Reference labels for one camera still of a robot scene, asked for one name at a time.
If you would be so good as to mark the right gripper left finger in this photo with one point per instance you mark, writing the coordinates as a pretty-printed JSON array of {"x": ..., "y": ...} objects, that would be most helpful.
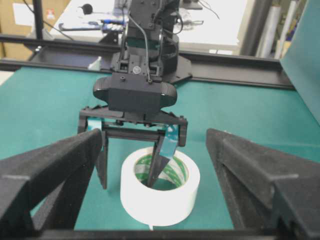
[{"x": 42, "y": 190}]

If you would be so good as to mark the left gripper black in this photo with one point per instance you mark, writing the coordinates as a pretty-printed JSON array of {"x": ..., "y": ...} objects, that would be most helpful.
[{"x": 111, "y": 129}]

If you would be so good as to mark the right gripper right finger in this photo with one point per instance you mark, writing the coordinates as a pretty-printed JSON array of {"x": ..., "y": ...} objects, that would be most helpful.
[{"x": 265, "y": 188}]

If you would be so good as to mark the white duct tape roll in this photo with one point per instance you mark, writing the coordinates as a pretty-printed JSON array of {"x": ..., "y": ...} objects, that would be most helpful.
[{"x": 153, "y": 207}]

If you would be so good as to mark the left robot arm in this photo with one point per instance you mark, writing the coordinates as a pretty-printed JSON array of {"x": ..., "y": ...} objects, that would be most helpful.
[{"x": 150, "y": 32}]

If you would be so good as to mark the green table cloth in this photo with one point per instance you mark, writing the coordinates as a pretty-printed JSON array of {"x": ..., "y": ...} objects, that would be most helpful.
[{"x": 40, "y": 106}]

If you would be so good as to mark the green backdrop board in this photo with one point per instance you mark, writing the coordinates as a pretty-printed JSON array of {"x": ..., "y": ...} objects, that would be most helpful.
[{"x": 301, "y": 62}]

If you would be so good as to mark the cardboard box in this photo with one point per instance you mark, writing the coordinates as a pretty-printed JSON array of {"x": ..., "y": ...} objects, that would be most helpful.
[{"x": 16, "y": 18}]

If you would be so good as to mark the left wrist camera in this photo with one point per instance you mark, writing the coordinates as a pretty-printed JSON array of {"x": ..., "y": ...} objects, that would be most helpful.
[{"x": 133, "y": 93}]

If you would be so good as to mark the black table frame rail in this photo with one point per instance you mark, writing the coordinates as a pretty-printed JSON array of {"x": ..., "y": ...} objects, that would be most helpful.
[{"x": 205, "y": 67}]

